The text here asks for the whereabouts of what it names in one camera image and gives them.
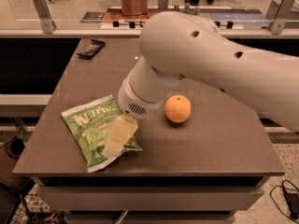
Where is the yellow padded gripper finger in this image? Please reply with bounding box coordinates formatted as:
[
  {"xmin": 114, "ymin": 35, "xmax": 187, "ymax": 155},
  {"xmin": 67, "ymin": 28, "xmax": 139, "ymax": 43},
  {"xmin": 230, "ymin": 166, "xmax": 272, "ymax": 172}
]
[{"xmin": 103, "ymin": 114, "xmax": 138, "ymax": 158}]

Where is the green jalapeno chip bag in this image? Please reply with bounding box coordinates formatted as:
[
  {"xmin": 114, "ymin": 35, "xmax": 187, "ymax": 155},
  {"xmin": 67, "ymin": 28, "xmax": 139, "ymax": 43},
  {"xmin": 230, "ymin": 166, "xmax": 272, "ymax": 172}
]
[{"xmin": 62, "ymin": 95, "xmax": 142, "ymax": 173}]

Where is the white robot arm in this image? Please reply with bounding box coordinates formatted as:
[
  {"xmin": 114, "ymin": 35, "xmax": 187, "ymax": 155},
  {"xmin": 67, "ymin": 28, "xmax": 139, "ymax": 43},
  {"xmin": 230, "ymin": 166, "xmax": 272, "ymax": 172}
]
[{"xmin": 118, "ymin": 11, "xmax": 299, "ymax": 132}]

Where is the black rxbar chocolate bar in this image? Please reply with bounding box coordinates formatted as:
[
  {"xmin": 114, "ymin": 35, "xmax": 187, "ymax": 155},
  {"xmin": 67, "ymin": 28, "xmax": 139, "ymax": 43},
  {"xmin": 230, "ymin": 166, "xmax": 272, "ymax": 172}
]
[{"xmin": 77, "ymin": 39, "xmax": 106, "ymax": 60}]

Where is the orange fruit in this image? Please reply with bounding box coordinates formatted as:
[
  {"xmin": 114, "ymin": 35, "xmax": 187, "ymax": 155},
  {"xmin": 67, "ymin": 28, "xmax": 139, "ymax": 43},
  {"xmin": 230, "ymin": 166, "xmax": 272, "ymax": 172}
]
[{"xmin": 164, "ymin": 95, "xmax": 191, "ymax": 123}]

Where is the grey drawer front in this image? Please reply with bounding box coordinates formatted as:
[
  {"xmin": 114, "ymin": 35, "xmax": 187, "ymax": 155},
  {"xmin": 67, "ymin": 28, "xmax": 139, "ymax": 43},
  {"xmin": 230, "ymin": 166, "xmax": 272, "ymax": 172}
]
[{"xmin": 37, "ymin": 187, "xmax": 263, "ymax": 211}]

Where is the black round bin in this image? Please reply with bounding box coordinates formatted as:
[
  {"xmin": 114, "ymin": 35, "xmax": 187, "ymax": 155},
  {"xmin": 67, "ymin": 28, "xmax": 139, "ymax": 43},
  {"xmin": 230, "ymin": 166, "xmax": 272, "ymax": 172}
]
[{"xmin": 5, "ymin": 137, "xmax": 24, "ymax": 160}]

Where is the wire basket with items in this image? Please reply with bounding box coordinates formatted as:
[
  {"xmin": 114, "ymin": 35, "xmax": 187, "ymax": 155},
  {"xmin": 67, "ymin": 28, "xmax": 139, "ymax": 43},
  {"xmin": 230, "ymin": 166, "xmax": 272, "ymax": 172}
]
[{"xmin": 5, "ymin": 194, "xmax": 67, "ymax": 224}]

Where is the left metal glass post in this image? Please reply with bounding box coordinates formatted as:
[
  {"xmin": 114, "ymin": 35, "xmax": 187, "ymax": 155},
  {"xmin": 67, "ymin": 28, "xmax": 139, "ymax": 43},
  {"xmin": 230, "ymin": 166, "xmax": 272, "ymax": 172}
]
[{"xmin": 33, "ymin": 0, "xmax": 56, "ymax": 34}]

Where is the black power adapter with cable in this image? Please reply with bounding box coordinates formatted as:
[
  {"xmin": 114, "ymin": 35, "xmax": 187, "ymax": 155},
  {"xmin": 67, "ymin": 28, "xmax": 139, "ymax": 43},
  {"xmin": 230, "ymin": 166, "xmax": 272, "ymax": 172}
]
[{"xmin": 269, "ymin": 179, "xmax": 299, "ymax": 224}]

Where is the right metal glass post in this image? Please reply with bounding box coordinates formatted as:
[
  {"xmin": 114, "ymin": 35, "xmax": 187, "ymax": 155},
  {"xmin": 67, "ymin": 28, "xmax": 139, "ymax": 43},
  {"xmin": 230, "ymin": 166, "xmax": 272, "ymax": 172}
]
[{"xmin": 269, "ymin": 0, "xmax": 295, "ymax": 35}]

